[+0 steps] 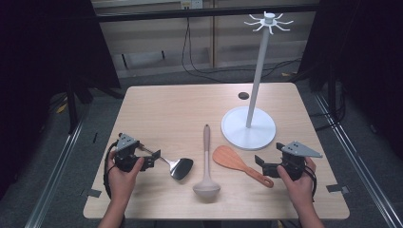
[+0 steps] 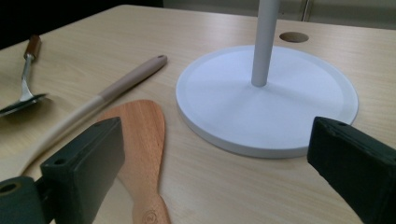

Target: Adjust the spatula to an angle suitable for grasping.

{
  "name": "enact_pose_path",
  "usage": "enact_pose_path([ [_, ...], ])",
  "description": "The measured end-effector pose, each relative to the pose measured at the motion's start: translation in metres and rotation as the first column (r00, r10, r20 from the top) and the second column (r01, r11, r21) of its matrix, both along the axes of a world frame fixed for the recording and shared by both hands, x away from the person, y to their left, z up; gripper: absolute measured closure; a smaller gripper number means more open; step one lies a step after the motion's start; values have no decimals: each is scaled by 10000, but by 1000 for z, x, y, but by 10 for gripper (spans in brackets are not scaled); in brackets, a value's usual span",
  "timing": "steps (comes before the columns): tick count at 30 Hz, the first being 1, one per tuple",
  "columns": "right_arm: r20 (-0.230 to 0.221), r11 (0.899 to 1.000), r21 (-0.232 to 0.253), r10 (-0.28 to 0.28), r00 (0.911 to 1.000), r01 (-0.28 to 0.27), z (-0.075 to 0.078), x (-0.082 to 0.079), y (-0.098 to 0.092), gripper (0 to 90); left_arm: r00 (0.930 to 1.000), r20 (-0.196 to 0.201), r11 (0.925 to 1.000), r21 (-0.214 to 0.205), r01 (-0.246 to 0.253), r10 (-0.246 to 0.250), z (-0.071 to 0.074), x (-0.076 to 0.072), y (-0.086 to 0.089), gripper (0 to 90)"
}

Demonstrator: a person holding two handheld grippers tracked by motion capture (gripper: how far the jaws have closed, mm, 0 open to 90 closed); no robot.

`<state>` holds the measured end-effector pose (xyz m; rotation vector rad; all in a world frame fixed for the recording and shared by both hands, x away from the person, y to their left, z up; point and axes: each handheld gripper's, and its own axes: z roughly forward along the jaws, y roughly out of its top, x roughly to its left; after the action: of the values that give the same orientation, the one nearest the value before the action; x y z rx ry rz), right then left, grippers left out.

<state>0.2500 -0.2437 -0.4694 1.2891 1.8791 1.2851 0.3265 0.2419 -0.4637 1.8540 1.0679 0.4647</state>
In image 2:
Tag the wooden rice paddle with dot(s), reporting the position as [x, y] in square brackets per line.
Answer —
[143, 133]

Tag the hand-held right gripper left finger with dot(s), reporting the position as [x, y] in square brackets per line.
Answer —
[84, 168]

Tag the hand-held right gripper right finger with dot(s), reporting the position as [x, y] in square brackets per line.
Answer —
[358, 168]

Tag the white utensil rack stand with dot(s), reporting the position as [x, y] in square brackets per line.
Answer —
[264, 121]

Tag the dark wooden ladle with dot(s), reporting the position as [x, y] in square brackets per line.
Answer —
[32, 46]

